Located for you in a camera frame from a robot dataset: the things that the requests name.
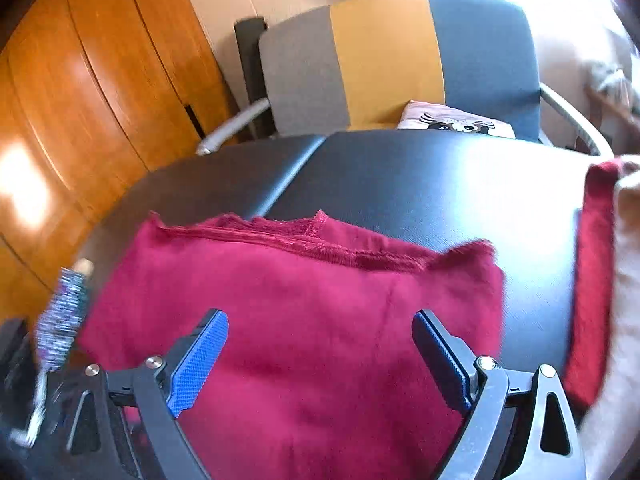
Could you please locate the maroon fleece cloth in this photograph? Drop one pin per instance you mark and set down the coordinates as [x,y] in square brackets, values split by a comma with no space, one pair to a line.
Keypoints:
[300,310]

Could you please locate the black board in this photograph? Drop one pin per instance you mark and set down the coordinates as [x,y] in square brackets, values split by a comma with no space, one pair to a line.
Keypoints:
[247,60]

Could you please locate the beige knit sweater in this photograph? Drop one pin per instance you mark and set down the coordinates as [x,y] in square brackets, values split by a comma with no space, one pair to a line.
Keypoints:
[625,310]

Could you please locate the wooden wardrobe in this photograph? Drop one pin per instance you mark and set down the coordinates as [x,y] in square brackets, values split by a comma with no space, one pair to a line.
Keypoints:
[100,85]

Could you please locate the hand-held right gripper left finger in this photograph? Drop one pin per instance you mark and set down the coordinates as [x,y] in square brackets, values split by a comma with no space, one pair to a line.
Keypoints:
[197,360]

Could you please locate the pink cat-print cushion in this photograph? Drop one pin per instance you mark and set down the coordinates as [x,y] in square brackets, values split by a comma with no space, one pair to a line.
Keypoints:
[415,111]

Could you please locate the grey yellow blue armchair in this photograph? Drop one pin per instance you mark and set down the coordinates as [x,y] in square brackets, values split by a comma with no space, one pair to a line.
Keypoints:
[385,60]

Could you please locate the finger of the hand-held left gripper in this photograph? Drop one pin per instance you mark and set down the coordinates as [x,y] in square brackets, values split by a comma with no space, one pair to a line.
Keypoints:
[62,320]

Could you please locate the red knit sweater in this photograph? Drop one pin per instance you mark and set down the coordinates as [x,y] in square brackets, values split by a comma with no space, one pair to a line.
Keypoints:
[592,285]

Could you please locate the cluttered wooden desk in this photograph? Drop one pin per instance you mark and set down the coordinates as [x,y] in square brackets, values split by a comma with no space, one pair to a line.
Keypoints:
[615,107]

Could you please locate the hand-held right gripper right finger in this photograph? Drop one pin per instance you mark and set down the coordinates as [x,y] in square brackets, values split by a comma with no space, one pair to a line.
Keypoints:
[442,360]

